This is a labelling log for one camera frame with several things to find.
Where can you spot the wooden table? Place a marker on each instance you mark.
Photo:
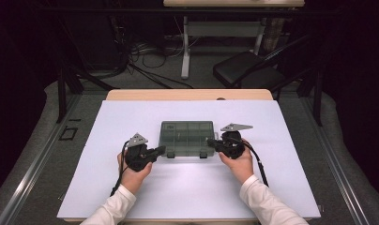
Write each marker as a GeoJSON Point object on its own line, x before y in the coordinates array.
{"type": "Point", "coordinates": [178, 94]}

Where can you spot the person's left hand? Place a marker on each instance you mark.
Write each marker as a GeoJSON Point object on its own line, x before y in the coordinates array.
{"type": "Point", "coordinates": [133, 181]}

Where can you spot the black folding chair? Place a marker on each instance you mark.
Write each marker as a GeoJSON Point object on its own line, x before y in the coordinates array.
{"type": "Point", "coordinates": [240, 67]}

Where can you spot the aluminium floor rail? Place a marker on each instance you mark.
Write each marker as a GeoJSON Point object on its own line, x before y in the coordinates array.
{"type": "Point", "coordinates": [334, 162]}
{"type": "Point", "coordinates": [37, 162]}

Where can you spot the grey plastic compartment box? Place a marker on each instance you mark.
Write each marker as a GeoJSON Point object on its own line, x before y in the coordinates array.
{"type": "Point", "coordinates": [186, 139]}

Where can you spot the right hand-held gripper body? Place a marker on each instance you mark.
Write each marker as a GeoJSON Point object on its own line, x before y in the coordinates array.
{"type": "Point", "coordinates": [233, 145]}

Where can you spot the black metal stand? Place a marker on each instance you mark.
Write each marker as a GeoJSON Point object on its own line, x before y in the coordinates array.
{"type": "Point", "coordinates": [62, 93]}
{"type": "Point", "coordinates": [317, 100]}

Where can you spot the white board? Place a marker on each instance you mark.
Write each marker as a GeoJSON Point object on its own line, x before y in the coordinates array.
{"type": "Point", "coordinates": [115, 125]}

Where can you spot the woven basket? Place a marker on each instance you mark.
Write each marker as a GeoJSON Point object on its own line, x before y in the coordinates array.
{"type": "Point", "coordinates": [273, 33]}

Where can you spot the white-legged wooden desk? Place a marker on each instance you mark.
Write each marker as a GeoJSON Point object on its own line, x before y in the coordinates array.
{"type": "Point", "coordinates": [225, 29]}

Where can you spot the person's right hand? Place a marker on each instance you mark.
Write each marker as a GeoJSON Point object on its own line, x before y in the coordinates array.
{"type": "Point", "coordinates": [240, 168]}

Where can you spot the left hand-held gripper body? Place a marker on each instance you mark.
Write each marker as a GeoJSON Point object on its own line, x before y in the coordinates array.
{"type": "Point", "coordinates": [137, 156]}

